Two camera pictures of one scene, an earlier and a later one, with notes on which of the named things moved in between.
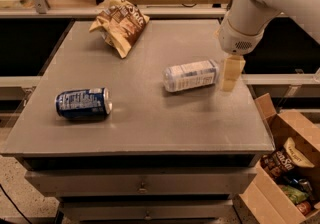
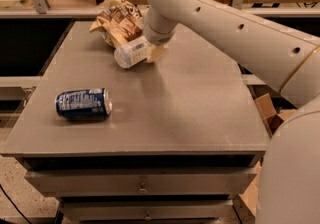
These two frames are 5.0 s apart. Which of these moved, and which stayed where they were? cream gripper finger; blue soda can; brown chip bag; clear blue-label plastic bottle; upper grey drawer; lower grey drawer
Moved: clear blue-label plastic bottle; cream gripper finger
Stayed: blue soda can; lower grey drawer; brown chip bag; upper grey drawer
